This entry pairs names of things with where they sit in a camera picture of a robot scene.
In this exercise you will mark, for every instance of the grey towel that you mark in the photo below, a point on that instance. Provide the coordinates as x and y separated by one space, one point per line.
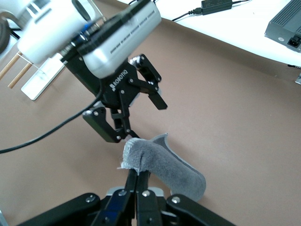
169 169

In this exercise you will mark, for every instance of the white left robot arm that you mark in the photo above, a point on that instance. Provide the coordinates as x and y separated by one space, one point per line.
47 35

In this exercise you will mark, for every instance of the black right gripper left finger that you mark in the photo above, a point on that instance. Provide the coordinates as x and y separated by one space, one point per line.
117 207

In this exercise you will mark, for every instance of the white rack with wooden rods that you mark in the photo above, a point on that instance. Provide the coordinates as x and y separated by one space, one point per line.
40 84

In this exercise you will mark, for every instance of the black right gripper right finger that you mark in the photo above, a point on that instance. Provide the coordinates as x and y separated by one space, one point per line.
150 209

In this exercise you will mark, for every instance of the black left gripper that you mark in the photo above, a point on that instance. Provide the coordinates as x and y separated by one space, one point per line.
113 89

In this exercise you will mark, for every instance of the black power adapter brick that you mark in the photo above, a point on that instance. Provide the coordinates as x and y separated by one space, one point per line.
216 7

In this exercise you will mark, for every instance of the grey metal power supply box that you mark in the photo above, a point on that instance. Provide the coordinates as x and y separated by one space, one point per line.
284 26

